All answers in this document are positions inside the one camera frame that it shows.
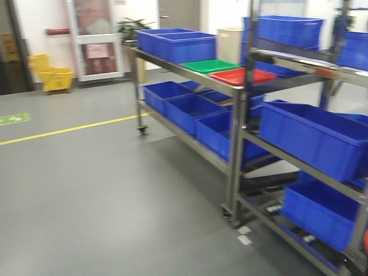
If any steel cart with trays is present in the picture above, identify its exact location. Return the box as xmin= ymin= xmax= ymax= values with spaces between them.
xmin=131 ymin=48 xmax=321 ymax=224

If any potted plant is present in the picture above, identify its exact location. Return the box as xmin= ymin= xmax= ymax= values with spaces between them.
xmin=117 ymin=17 xmax=152 ymax=48

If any beige plastic basket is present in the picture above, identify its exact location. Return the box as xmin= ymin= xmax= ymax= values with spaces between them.
xmin=217 ymin=26 xmax=243 ymax=64

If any blue bin beside trays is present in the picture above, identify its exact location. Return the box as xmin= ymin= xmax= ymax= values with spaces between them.
xmin=154 ymin=32 xmax=217 ymax=64

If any red plastic tray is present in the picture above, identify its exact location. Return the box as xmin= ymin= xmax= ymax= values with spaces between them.
xmin=209 ymin=67 xmax=277 ymax=86

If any red push button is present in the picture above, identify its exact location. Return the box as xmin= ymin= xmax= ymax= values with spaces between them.
xmin=363 ymin=230 xmax=368 ymax=254

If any green plastic tray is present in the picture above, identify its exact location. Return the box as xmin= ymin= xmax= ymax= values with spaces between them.
xmin=181 ymin=59 xmax=240 ymax=74

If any yellow mop bucket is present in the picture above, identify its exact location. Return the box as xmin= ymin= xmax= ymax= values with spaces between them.
xmin=28 ymin=53 xmax=74 ymax=92

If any blue crate upper stacked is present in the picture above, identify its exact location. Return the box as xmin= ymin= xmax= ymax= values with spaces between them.
xmin=256 ymin=15 xmax=324 ymax=48

